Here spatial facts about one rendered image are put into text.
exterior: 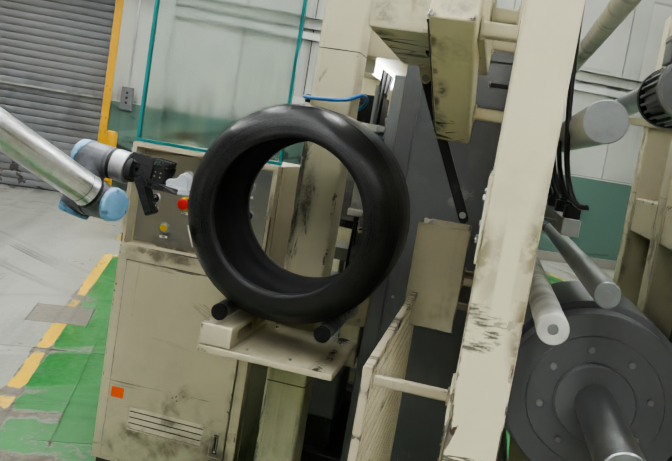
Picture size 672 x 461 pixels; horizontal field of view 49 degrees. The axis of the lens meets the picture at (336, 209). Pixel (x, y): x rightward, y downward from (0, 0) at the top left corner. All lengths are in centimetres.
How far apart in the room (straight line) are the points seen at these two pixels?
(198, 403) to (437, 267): 109
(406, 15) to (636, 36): 1141
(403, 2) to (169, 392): 173
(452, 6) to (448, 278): 90
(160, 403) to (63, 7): 885
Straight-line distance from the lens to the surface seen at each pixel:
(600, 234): 1268
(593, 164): 1256
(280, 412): 238
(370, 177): 181
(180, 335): 272
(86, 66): 1110
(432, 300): 213
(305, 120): 185
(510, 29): 156
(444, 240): 211
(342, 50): 223
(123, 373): 286
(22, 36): 1126
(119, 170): 212
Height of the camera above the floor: 140
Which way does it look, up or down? 5 degrees down
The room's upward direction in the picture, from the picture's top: 9 degrees clockwise
